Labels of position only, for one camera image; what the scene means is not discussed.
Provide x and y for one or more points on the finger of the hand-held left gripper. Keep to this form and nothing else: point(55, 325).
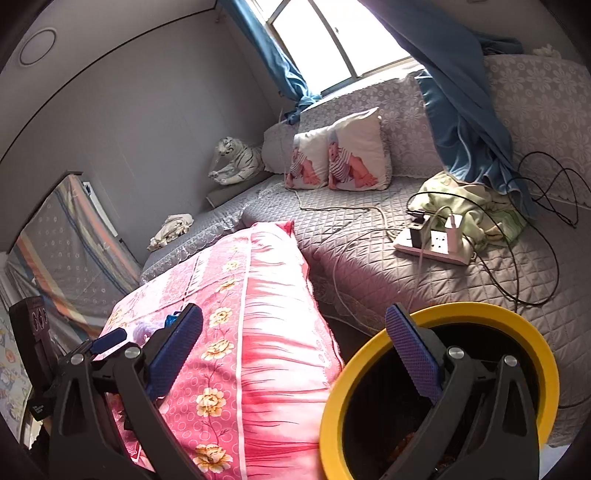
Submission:
point(108, 344)

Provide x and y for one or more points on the pale purple wrapper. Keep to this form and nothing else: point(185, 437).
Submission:
point(145, 331)

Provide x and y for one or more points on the blue curtain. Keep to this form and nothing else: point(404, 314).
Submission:
point(461, 129)
point(277, 60)

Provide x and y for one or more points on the green cloth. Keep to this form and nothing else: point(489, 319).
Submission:
point(489, 212)

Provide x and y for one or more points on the grey floral lace cover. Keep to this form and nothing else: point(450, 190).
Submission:
point(406, 120)

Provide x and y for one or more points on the baby print pillow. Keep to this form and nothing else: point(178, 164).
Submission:
point(307, 161)
point(358, 152)

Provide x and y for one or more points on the white charger plug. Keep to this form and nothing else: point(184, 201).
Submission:
point(454, 233)

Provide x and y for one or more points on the printed cartoon cloth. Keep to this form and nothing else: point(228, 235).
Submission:
point(11, 378)

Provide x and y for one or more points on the grey quilted bed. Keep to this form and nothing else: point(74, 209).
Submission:
point(369, 249)

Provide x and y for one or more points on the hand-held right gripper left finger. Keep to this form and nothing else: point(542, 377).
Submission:
point(175, 353)

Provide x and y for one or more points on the black charger plug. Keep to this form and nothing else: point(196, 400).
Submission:
point(419, 233)

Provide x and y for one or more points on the pink floral blanket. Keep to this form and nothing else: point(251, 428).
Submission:
point(268, 346)

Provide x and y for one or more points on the white power strip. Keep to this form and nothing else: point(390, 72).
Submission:
point(438, 251)

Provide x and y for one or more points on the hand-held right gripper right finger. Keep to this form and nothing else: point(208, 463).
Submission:
point(413, 355)

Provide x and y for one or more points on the small white cloth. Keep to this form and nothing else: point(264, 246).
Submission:
point(547, 50)

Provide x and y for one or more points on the crumpled white cloth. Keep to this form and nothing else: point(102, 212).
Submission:
point(171, 230)

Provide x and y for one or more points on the window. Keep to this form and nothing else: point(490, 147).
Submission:
point(332, 41)

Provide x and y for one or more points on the white tiger plush toy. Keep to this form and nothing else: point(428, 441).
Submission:
point(238, 161)

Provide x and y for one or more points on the round ceiling lamp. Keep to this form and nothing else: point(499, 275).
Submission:
point(38, 46)

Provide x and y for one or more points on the yellow rimmed black trash bin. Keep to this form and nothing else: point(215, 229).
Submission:
point(337, 415)

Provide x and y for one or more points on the striped cloth covered board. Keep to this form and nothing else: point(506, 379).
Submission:
point(69, 258)

